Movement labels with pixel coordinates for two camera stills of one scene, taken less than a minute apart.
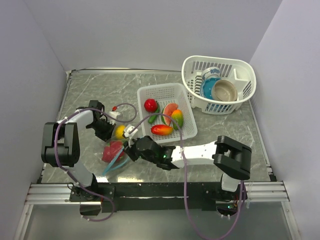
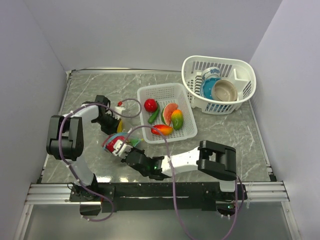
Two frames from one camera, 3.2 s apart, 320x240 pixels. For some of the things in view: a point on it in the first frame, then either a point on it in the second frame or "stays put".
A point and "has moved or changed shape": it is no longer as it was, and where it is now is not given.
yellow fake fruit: x=119 y=131 stays put
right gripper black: x=130 y=149 -> x=140 y=151
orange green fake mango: x=178 y=116 stays put
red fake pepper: x=150 y=104 stays put
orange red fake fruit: x=161 y=130 stays put
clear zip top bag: x=114 y=154 has moved or changed shape
